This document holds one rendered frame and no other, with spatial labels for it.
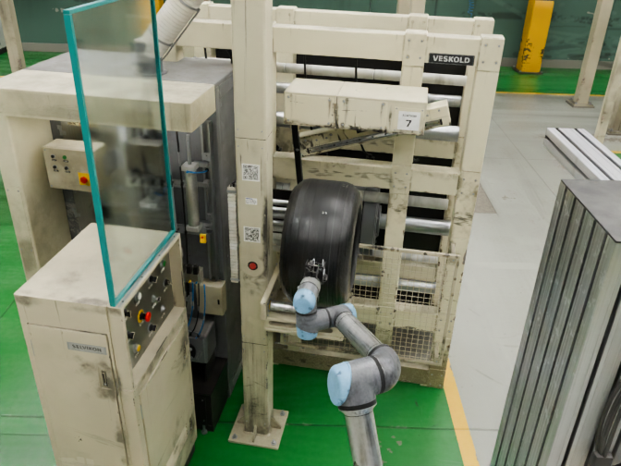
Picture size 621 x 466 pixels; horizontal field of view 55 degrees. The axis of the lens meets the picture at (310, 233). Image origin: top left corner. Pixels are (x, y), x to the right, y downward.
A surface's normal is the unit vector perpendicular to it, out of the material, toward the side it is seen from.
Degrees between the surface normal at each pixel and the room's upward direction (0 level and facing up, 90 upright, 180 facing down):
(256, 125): 90
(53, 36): 90
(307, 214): 38
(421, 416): 0
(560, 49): 90
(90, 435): 90
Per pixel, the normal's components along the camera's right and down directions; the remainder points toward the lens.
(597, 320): -0.01, 0.48
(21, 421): 0.03, -0.88
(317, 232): -0.12, -0.18
